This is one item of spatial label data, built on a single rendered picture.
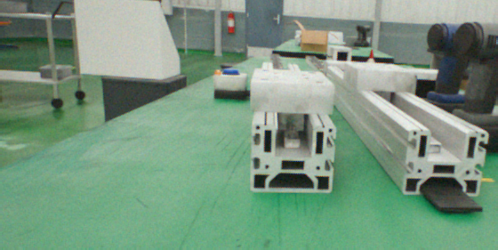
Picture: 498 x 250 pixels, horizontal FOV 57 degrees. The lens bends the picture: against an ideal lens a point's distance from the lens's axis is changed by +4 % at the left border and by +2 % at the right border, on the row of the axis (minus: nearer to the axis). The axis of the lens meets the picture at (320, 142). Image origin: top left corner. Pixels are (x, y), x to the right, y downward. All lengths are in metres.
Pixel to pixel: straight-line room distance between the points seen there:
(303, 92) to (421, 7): 11.96
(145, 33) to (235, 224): 1.10
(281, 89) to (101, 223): 0.26
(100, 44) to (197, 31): 11.17
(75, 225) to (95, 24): 1.12
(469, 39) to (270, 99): 0.36
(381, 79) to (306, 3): 11.43
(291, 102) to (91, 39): 1.06
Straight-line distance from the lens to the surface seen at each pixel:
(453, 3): 12.71
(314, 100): 0.59
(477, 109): 0.82
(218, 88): 1.17
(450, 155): 0.61
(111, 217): 0.50
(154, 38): 1.49
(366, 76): 0.85
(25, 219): 0.52
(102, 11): 1.54
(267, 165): 0.54
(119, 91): 1.51
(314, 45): 3.44
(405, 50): 12.46
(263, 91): 0.58
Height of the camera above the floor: 0.98
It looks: 15 degrees down
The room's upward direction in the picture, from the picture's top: 4 degrees clockwise
